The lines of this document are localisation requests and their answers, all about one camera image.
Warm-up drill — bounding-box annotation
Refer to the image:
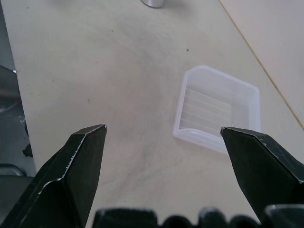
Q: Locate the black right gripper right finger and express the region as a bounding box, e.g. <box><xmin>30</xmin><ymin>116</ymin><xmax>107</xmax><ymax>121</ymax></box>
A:
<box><xmin>220</xmin><ymin>126</ymin><xmax>304</xmax><ymax>224</ymax></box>

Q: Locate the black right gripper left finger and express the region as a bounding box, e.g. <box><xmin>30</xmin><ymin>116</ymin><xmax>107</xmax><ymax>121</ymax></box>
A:
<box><xmin>0</xmin><ymin>124</ymin><xmax>108</xmax><ymax>228</ymax></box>

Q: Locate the silver metal can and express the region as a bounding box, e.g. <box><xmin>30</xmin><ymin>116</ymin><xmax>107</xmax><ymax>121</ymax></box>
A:
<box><xmin>141</xmin><ymin>0</ymin><xmax>165</xmax><ymax>8</ymax></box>

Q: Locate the clear plastic container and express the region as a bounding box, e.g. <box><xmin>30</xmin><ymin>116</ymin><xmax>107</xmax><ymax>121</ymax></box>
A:
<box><xmin>172</xmin><ymin>65</ymin><xmax>262</xmax><ymax>154</ymax></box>

